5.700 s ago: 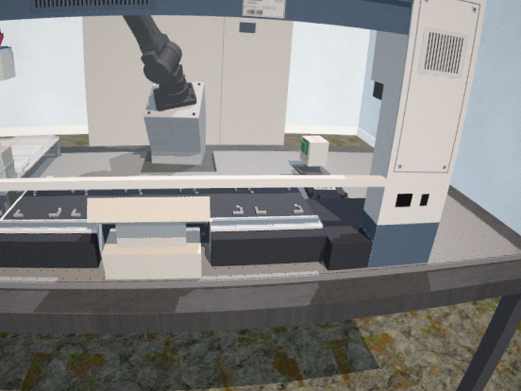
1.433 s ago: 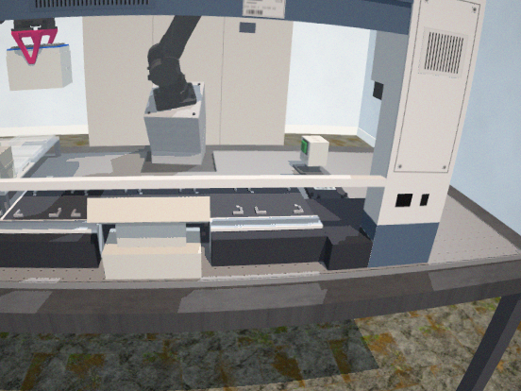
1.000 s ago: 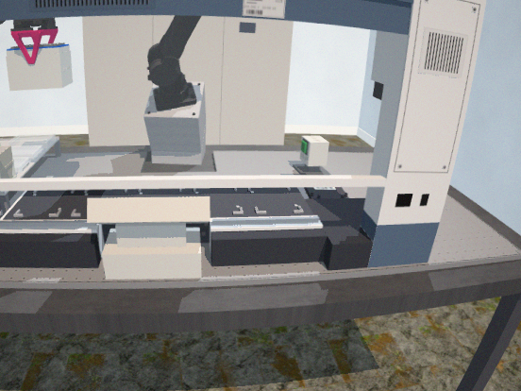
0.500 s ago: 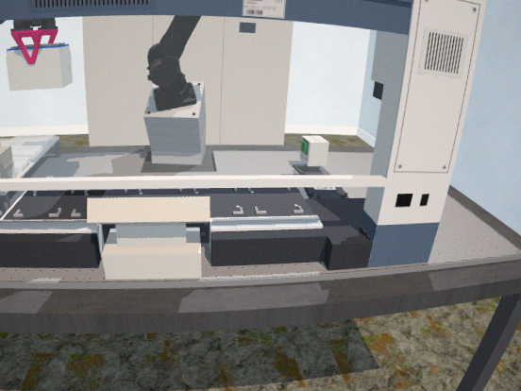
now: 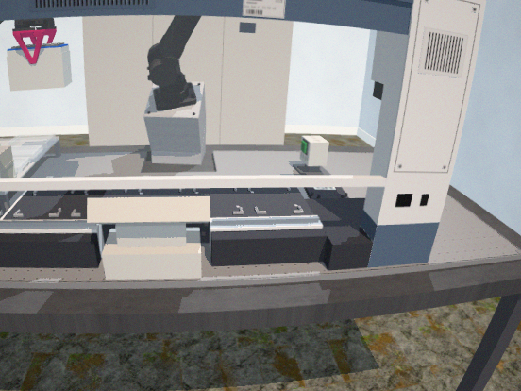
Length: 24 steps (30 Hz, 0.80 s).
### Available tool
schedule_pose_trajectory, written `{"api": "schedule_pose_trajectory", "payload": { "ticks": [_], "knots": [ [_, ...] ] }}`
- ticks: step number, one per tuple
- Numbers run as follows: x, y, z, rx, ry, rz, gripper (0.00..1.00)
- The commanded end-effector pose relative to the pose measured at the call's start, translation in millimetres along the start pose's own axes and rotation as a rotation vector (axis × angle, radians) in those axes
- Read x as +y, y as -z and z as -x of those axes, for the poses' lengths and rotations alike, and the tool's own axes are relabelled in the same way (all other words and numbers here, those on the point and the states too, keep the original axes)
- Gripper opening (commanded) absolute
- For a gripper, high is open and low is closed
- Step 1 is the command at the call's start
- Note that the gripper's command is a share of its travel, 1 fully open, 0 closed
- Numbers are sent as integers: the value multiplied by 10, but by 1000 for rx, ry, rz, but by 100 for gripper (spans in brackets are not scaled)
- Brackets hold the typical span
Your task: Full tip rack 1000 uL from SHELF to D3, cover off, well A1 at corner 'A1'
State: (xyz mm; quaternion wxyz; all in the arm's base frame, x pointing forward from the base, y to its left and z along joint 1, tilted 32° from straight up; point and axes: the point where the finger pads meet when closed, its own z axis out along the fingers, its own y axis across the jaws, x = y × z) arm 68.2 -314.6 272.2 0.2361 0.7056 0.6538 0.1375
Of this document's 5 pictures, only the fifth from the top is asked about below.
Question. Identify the dark grey rectangular plate with label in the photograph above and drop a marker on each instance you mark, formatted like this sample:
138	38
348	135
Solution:
326	192

